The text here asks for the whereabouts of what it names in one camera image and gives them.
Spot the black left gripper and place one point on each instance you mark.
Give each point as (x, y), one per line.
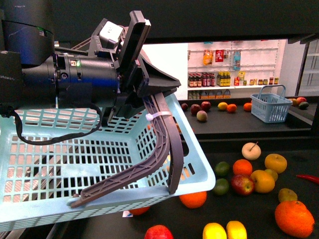
(122, 76)

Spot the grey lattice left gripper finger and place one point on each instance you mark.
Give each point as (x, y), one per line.
(158, 108)

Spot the yellow lemon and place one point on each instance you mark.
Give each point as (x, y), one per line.
(222, 106)
(214, 231)
(236, 230)

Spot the light teal plastic basket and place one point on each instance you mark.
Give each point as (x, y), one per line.
(37, 183)

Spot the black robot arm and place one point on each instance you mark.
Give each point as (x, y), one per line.
(34, 74)

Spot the orange on front shelf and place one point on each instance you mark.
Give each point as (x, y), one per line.
(242, 166)

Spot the white sauce shelf unit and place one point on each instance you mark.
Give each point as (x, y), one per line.
(232, 69)

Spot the green lime upper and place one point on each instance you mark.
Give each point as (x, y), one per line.
(222, 169)

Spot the green lime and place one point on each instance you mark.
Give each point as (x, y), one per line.
(222, 169)
(221, 187)

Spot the large orange front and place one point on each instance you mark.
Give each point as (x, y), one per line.
(194, 200)

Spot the green lime lower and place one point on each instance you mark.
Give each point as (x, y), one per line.
(221, 187)

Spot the red apple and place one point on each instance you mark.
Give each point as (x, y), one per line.
(242, 184)

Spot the white pear with stem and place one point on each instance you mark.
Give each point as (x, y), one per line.
(251, 151)

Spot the red tomato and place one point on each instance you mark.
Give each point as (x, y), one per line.
(158, 232)

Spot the yellow orange apple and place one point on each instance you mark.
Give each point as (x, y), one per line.
(264, 182)

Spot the small green yellow fruit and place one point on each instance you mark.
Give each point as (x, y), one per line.
(272, 173)

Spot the yellow pear fruit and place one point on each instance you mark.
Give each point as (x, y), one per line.
(276, 162)

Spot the blue plastic basket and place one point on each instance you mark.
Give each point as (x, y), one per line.
(269, 107)

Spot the big orange at right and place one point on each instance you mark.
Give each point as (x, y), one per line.
(293, 218)

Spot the red chili pepper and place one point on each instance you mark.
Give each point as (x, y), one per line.
(310, 178)

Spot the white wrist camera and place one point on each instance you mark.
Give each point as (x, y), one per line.
(111, 32)

